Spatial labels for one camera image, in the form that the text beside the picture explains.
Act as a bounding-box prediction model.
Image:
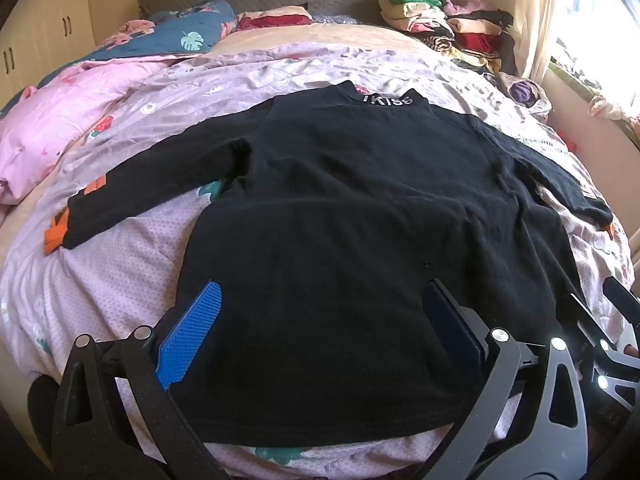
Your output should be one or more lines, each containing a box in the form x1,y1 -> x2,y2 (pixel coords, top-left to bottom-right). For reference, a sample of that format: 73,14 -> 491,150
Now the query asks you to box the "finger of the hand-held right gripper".
569,293 -> 618,358
602,275 -> 640,314

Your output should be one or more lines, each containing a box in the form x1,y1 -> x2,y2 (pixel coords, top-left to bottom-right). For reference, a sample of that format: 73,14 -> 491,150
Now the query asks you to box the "window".
565,0 -> 640,81

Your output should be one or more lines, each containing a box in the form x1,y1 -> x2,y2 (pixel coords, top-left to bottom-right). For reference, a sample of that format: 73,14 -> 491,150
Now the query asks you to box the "clothes heap on windowsill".
550,40 -> 640,148

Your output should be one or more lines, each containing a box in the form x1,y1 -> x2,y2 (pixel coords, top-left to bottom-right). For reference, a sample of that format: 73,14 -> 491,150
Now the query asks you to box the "pile of folded clothes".
377,0 -> 518,78

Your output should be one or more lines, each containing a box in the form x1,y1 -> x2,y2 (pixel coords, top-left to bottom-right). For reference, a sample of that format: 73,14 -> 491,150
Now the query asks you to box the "pink quilt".
0,57 -> 176,206

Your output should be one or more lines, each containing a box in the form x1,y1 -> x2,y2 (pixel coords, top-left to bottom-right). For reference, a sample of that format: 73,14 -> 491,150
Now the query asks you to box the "red and white pillow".
235,6 -> 316,33

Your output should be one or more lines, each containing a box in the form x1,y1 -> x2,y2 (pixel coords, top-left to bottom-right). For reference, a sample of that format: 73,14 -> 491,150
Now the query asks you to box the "blue floral quilt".
35,0 -> 238,91

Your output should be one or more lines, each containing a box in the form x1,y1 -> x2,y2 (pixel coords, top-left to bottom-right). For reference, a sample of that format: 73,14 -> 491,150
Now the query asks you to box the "floral cloth bundle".
500,72 -> 553,121

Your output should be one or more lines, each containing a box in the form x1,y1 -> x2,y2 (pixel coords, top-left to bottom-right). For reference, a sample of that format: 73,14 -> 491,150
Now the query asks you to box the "purple garment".
509,82 -> 538,107

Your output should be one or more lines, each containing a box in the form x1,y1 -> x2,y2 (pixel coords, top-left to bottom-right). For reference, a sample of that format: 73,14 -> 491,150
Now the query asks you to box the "cream wardrobe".
0,0 -> 96,106

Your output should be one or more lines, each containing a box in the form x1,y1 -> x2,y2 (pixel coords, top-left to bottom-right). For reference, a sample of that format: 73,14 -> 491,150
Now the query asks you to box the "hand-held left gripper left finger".
50,280 -> 222,480

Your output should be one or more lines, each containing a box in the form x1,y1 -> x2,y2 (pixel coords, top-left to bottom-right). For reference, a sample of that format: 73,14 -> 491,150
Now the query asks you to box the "lilac printed bed cover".
0,35 -> 636,480

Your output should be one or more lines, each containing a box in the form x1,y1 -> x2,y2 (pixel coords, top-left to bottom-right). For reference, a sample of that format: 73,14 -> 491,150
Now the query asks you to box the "black sweater with orange cuffs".
44,80 -> 615,448

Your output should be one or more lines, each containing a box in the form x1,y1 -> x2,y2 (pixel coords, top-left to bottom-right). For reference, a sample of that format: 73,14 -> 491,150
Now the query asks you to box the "beige bed sheet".
210,22 -> 451,61

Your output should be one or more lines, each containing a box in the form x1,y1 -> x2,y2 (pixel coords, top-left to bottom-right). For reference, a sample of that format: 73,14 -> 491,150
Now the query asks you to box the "cream curtain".
512,0 -> 596,86

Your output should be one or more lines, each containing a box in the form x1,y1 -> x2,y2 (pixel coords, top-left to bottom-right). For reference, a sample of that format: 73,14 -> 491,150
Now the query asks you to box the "red plastic bag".
560,127 -> 582,155

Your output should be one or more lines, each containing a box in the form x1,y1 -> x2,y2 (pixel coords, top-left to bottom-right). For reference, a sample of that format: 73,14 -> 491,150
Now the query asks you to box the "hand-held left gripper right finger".
422,277 -> 588,480

